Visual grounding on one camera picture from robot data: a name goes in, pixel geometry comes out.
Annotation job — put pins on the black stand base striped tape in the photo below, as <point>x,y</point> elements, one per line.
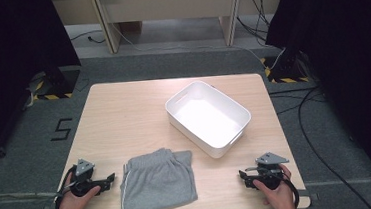
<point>60,84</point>
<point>286,71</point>

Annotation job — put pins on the grey shorts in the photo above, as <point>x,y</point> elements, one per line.
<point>158,183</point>

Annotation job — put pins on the person's left hand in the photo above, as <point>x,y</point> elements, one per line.
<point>69,207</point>

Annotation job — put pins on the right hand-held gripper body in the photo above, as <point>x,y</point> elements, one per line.
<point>268,174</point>

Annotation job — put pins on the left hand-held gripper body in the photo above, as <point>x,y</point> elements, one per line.
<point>81,181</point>

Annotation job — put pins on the person's right hand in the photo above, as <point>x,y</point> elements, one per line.
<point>281,199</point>

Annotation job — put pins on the black curtain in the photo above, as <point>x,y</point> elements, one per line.
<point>10,64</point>
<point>343,55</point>

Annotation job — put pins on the white plastic storage bin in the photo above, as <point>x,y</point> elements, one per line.
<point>208,119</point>

